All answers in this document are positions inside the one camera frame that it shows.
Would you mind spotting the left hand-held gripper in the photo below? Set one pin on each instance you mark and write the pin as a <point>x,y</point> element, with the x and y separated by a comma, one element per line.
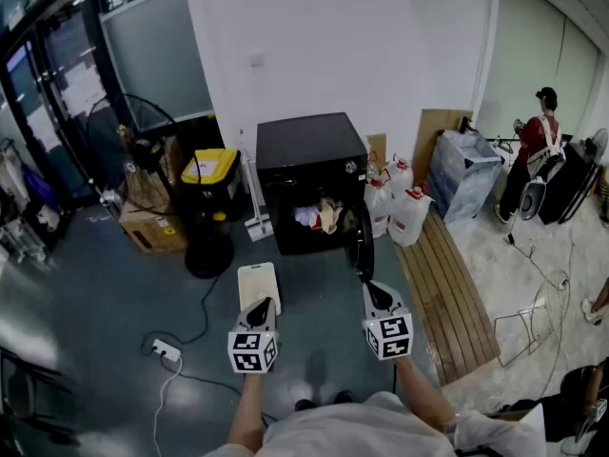
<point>247,350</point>

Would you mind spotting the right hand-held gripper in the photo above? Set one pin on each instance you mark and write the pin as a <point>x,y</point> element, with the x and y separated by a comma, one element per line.
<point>390,336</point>

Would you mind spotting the cream plastic laundry basket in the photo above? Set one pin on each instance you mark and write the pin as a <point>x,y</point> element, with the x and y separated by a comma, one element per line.
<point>257,281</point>

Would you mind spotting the beige clothes piece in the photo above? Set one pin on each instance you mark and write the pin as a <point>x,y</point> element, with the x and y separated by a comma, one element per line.
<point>329,217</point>

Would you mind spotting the lilac clothes piece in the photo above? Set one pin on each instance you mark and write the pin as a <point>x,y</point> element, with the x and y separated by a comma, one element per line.
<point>303,216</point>

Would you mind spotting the black washing machine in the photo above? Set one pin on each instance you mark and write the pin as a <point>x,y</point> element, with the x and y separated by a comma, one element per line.
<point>309,141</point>

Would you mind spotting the person's left forearm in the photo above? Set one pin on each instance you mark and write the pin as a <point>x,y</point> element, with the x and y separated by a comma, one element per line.
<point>247,412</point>

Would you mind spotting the person's right forearm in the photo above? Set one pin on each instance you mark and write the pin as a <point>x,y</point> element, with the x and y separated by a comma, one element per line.
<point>421,398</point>

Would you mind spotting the wooden slat board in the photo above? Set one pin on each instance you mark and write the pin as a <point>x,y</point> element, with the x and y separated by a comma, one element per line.
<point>452,312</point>

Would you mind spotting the white stick floor cleaner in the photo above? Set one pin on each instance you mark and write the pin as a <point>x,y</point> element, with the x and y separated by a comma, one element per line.
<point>261,230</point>

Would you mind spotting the person's left black shoe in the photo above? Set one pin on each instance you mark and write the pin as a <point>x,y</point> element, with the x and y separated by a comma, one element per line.
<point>304,403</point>

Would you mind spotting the white power strip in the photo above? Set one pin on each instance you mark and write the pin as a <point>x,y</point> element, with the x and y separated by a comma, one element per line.
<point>166,350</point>

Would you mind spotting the person's light grey shirt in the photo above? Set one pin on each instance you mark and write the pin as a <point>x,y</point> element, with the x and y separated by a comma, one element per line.
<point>357,431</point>

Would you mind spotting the large printed cardboard box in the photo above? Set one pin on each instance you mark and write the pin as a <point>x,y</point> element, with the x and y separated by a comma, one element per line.
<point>152,236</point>

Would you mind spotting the plastic-wrapped grey cabinet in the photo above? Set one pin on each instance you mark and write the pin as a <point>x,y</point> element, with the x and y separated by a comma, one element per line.
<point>464,179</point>

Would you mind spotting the small cardboard sheet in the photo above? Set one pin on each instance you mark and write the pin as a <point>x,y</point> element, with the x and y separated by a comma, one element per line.
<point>377,148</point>

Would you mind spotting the black bin with yellow lid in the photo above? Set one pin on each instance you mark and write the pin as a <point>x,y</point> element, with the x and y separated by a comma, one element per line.
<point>209,167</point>

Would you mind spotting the plain brown cardboard box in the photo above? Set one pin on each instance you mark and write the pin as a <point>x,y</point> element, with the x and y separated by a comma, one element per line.
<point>164,179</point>

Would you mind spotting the large cardboard sheet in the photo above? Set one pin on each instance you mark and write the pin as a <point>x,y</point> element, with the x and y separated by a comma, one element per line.
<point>433,131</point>

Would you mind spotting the white fan head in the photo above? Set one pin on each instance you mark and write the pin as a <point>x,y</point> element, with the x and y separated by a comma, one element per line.
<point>533,200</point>

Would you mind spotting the black cabinet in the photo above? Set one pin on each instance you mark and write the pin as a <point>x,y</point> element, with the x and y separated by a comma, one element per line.
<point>561,193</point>

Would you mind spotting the amber liquid bottle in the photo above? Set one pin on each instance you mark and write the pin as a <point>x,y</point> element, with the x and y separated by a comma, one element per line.
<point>124,133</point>

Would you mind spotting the cluttered coat rack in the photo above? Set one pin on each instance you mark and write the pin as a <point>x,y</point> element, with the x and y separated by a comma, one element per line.
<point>28,193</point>

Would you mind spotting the frosted glass partition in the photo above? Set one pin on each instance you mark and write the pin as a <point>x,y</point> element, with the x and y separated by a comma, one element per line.
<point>157,55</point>

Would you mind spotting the black framed glass door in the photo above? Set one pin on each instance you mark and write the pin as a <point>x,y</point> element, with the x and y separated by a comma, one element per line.
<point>52,65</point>

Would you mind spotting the black pedestal fan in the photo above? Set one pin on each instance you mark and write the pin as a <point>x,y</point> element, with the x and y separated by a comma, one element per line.
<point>209,255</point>

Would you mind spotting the white wall socket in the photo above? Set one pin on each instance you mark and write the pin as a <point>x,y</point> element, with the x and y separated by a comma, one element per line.
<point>257,59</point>

